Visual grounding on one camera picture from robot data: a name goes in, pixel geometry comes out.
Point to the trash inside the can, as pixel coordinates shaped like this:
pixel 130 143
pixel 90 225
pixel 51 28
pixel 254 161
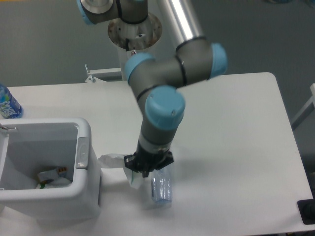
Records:
pixel 54 178

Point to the white metal table bracket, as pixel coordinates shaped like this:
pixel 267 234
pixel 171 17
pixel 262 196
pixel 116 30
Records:
pixel 103 75

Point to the white plastic trash can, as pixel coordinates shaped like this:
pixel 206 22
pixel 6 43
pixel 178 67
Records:
pixel 29 146

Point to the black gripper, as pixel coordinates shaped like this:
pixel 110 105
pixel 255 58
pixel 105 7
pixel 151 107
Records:
pixel 144 162

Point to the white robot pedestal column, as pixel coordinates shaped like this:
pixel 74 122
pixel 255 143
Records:
pixel 131 39

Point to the white paper wrapper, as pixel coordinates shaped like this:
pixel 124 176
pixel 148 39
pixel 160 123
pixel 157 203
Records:
pixel 113 161

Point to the clear plastic bottle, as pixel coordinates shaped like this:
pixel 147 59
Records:
pixel 162 187

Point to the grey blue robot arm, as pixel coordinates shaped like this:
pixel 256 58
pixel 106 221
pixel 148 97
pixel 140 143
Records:
pixel 155 83

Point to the blue labelled water bottle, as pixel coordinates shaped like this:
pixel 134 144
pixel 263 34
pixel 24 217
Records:
pixel 9 106

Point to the white frame at right edge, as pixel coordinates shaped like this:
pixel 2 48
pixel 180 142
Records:
pixel 305 111

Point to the black clamp at table edge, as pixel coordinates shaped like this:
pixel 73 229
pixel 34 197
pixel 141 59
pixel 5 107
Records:
pixel 307 211

